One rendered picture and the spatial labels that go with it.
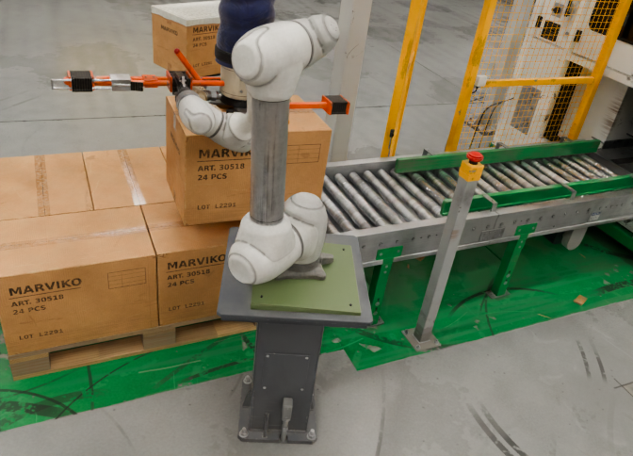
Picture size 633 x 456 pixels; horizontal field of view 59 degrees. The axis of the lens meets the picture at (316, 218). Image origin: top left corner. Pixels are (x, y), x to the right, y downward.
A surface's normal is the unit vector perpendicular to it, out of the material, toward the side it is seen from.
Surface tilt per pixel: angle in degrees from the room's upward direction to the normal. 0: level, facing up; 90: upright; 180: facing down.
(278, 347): 90
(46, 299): 90
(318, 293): 4
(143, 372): 0
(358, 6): 91
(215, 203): 90
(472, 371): 0
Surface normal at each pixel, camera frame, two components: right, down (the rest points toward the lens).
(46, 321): 0.40, 0.53
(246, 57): -0.55, 0.30
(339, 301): 0.16, -0.81
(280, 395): 0.04, 0.54
